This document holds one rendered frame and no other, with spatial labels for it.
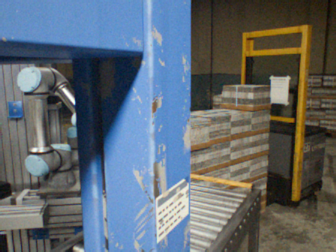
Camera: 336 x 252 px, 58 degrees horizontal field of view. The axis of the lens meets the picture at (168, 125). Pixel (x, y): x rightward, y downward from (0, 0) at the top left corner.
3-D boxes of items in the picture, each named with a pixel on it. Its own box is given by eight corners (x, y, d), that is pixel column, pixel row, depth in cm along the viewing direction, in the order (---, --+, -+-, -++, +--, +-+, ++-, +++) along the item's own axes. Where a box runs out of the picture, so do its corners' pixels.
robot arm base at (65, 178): (44, 190, 164) (43, 172, 162) (52, 180, 178) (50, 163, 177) (73, 187, 165) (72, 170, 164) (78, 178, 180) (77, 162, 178)
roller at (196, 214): (145, 201, 158) (141, 196, 155) (233, 222, 136) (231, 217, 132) (141, 210, 156) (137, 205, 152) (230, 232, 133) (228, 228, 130)
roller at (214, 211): (151, 197, 164) (148, 192, 161) (237, 217, 142) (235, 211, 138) (147, 205, 161) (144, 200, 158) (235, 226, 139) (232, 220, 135)
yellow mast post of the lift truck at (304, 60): (287, 199, 322) (298, 25, 291) (292, 196, 328) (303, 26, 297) (295, 201, 315) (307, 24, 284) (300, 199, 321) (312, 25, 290)
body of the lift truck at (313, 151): (246, 187, 382) (248, 124, 367) (271, 177, 415) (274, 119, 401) (299, 205, 328) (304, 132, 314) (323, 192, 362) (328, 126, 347)
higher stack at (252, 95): (218, 206, 328) (221, 85, 305) (236, 199, 346) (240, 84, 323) (248, 219, 298) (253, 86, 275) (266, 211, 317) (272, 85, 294)
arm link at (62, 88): (48, 77, 169) (103, 145, 165) (33, 78, 158) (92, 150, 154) (60, 62, 165) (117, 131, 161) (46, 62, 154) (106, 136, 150)
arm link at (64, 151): (76, 164, 174) (75, 142, 172) (61, 172, 161) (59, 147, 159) (58, 163, 178) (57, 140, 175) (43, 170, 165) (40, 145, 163)
